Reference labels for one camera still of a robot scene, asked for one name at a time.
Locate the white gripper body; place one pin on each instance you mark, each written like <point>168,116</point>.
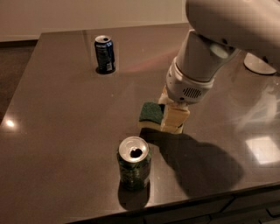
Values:
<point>184,85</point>

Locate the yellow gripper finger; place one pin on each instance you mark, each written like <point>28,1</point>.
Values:
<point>164,98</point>
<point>174,118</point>

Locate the green and yellow sponge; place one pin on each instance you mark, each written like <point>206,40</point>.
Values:
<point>151,115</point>

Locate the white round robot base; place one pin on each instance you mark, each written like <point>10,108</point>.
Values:
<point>258,66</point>

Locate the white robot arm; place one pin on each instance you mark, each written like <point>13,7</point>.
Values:
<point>220,29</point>

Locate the green soda can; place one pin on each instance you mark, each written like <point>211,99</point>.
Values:
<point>134,159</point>

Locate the blue soda can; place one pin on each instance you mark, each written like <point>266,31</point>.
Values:
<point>104,51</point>

